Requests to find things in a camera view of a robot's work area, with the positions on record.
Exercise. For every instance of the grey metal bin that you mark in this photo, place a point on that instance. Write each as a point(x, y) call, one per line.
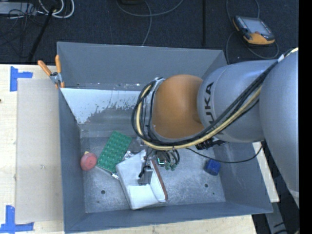
point(195, 191)

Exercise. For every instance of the blue cube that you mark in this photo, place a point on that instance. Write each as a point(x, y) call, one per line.
point(212, 167)

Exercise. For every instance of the white foam block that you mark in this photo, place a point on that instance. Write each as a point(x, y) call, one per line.
point(136, 191)

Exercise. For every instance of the red toy fruit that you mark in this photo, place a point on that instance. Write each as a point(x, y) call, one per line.
point(88, 161)

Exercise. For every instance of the clear crinkled plastic packet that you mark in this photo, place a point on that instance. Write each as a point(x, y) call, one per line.
point(129, 155)

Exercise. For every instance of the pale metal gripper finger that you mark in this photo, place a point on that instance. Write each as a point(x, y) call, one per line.
point(141, 175)
point(148, 177)

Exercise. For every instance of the dark green flat block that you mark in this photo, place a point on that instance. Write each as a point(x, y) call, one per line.
point(113, 151)

